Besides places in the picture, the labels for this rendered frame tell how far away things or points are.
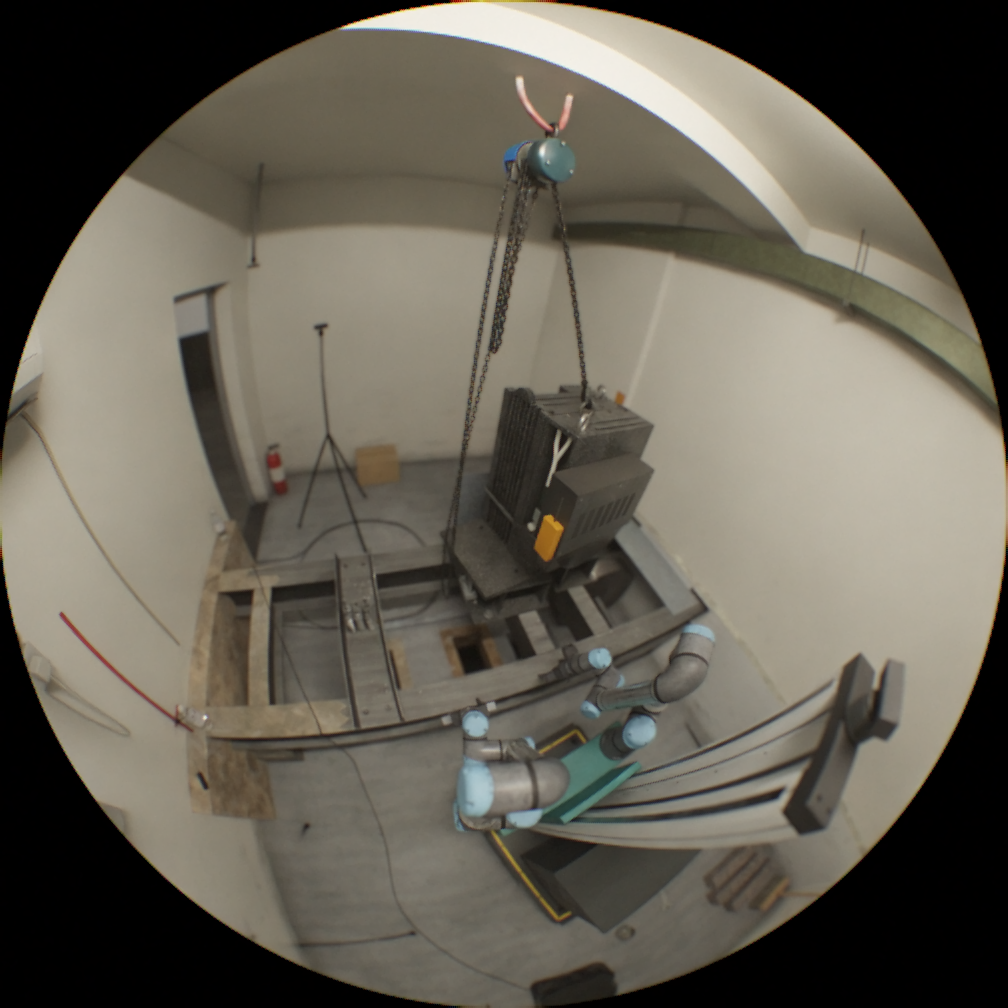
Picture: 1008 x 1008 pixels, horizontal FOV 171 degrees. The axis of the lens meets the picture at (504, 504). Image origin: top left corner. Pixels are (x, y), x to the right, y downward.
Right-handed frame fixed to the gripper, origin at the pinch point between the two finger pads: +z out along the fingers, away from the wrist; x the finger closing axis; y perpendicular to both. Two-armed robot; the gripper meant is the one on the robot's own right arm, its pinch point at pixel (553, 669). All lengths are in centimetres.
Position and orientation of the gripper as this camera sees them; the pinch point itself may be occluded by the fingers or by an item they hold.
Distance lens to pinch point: 150.3
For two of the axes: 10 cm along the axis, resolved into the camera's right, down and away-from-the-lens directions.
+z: -4.8, 5.0, 7.2
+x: 7.6, -1.8, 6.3
